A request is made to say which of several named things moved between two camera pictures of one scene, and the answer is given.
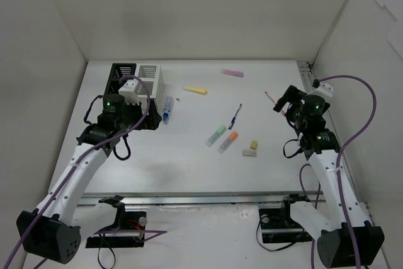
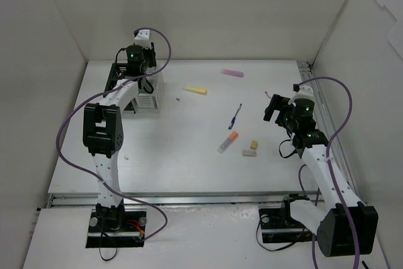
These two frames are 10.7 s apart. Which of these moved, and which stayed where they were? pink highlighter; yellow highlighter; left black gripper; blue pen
Moved: left black gripper
Stayed: blue pen; pink highlighter; yellow highlighter
